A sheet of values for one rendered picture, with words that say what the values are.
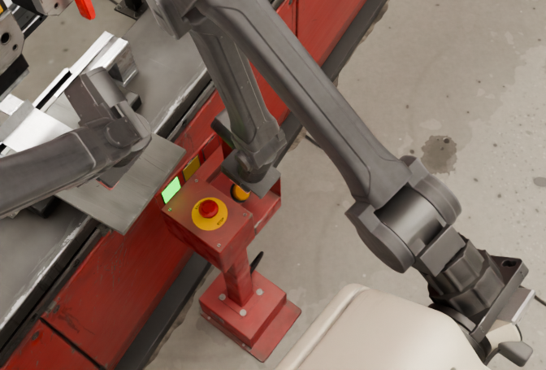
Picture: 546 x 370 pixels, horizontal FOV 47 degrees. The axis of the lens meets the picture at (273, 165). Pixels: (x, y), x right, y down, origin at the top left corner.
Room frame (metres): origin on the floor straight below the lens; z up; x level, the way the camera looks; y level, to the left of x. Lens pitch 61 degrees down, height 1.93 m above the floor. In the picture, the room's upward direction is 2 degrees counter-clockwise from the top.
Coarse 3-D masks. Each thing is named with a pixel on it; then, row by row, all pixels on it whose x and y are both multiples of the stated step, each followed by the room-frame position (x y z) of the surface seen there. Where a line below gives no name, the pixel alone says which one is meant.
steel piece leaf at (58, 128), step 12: (36, 108) 0.66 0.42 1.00; (24, 120) 0.63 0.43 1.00; (36, 120) 0.63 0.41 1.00; (48, 120) 0.63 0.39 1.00; (12, 132) 0.61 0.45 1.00; (24, 132) 0.61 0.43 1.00; (36, 132) 0.61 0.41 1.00; (48, 132) 0.60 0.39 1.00; (60, 132) 0.60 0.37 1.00; (12, 144) 0.58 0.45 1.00; (24, 144) 0.58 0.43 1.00; (36, 144) 0.58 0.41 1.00
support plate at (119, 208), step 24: (72, 120) 0.63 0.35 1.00; (168, 144) 0.57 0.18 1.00; (144, 168) 0.52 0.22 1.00; (168, 168) 0.52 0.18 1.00; (72, 192) 0.49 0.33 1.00; (96, 192) 0.48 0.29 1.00; (120, 192) 0.48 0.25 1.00; (144, 192) 0.48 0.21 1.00; (96, 216) 0.44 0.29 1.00; (120, 216) 0.44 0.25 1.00
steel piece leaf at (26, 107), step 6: (24, 102) 0.65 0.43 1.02; (30, 102) 0.66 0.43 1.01; (18, 108) 0.64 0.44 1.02; (24, 108) 0.65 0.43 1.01; (30, 108) 0.65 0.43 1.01; (12, 114) 0.63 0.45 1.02; (18, 114) 0.64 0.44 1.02; (24, 114) 0.64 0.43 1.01; (6, 120) 0.62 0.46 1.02; (12, 120) 0.62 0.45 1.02; (18, 120) 0.63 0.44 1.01; (0, 126) 0.61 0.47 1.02; (6, 126) 0.61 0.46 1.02; (12, 126) 0.62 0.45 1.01; (0, 132) 0.60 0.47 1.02; (6, 132) 0.60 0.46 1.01; (0, 138) 0.59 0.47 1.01
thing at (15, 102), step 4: (8, 96) 0.68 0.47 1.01; (12, 96) 0.68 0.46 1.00; (4, 100) 0.67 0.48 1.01; (8, 100) 0.67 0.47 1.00; (12, 100) 0.67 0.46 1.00; (16, 100) 0.67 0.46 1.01; (20, 100) 0.67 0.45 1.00; (0, 104) 0.67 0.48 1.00; (4, 104) 0.66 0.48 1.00; (8, 104) 0.66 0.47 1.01; (12, 104) 0.66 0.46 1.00; (16, 104) 0.66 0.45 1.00; (20, 104) 0.66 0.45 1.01; (0, 108) 0.66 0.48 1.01; (4, 108) 0.66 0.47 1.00; (8, 108) 0.66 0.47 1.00; (12, 108) 0.66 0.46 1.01; (16, 108) 0.66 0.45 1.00; (4, 112) 0.65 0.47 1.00; (8, 112) 0.65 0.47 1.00; (12, 112) 0.65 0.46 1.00
